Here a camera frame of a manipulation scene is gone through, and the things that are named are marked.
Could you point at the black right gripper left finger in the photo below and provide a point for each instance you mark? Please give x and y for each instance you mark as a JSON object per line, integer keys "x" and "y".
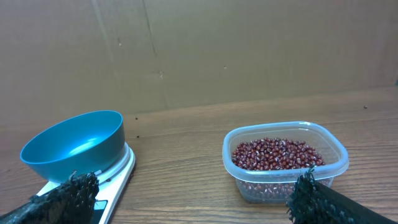
{"x": 71, "y": 202}

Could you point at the red adzuki beans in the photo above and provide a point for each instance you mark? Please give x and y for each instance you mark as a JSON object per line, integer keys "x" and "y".
{"x": 273, "y": 154}

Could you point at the blue plastic bowl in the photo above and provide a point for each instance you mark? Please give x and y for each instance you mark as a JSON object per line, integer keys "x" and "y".
{"x": 85, "y": 143}

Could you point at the clear plastic bean container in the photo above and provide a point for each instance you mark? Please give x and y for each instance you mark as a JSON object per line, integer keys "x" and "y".
{"x": 331, "y": 149}

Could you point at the brown cardboard backdrop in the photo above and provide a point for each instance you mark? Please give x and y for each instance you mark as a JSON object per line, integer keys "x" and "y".
{"x": 63, "y": 58}

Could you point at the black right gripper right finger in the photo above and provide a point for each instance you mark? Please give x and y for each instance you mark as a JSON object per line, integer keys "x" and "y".
{"x": 314, "y": 203}

